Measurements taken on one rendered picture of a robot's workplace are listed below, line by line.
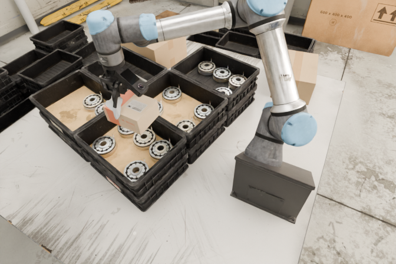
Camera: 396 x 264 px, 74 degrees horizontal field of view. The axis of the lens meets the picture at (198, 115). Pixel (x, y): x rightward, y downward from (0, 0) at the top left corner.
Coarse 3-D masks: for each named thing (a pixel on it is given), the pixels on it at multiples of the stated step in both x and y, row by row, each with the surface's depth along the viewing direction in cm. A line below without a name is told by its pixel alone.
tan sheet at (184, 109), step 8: (160, 96) 144; (184, 96) 143; (168, 104) 139; (176, 104) 139; (184, 104) 138; (192, 104) 138; (168, 112) 135; (176, 112) 135; (184, 112) 134; (192, 112) 134; (168, 120) 131; (176, 120) 131; (192, 120) 130
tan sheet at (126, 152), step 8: (112, 136) 125; (120, 136) 125; (120, 144) 121; (128, 144) 121; (120, 152) 118; (128, 152) 118; (136, 152) 118; (144, 152) 118; (112, 160) 115; (120, 160) 115; (128, 160) 115; (152, 160) 114; (120, 168) 112
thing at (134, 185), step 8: (96, 120) 118; (160, 120) 117; (168, 128) 114; (184, 136) 110; (176, 144) 107; (96, 152) 106; (168, 152) 105; (160, 160) 102; (112, 168) 101; (152, 168) 100; (120, 176) 98; (144, 176) 98; (128, 184) 96; (136, 184) 95
